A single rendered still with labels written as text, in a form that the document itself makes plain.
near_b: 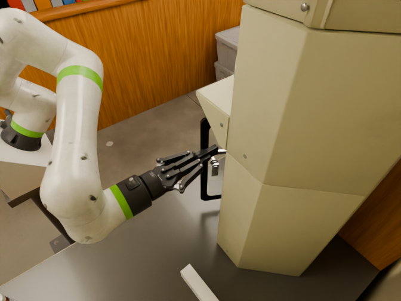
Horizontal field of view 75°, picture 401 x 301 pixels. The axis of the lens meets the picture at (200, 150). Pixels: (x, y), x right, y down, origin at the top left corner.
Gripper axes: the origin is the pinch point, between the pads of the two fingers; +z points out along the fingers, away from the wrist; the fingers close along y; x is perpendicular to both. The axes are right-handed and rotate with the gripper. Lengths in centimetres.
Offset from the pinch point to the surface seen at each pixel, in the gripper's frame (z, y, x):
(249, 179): -3.8, -19.0, -11.3
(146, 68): 67, 184, 79
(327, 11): -3, -23, -45
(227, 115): -3.6, -10.3, -22.8
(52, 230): -67, 98, 128
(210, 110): -3.8, -5.3, -20.9
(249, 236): -3.4, -22.7, 10.0
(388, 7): 2, -27, -46
